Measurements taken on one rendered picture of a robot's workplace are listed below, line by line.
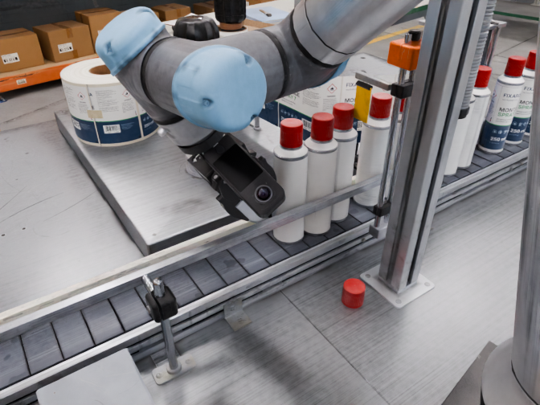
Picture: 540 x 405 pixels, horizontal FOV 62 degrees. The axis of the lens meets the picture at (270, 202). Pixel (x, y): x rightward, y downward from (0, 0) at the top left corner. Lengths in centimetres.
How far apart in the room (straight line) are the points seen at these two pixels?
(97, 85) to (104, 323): 55
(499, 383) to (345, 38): 30
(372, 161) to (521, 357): 55
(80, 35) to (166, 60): 401
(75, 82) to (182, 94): 66
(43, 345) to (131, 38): 40
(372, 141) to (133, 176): 48
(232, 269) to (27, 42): 377
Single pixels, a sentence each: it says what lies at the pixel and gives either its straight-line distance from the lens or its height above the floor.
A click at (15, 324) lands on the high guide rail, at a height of 96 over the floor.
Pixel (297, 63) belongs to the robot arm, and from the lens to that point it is 48.
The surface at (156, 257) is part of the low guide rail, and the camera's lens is 68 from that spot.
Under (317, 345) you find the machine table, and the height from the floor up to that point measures 83.
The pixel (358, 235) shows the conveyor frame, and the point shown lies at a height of 87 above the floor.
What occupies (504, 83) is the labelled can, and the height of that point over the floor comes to 104.
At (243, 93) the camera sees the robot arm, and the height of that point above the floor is 120.
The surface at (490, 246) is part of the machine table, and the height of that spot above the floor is 83.
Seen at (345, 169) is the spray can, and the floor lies 99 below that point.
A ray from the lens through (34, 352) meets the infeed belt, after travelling 66.
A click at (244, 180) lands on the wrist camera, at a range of 56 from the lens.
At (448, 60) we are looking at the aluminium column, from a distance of 56.
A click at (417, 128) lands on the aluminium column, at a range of 61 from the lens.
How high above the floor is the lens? 135
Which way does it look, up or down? 34 degrees down
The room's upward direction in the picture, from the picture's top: straight up
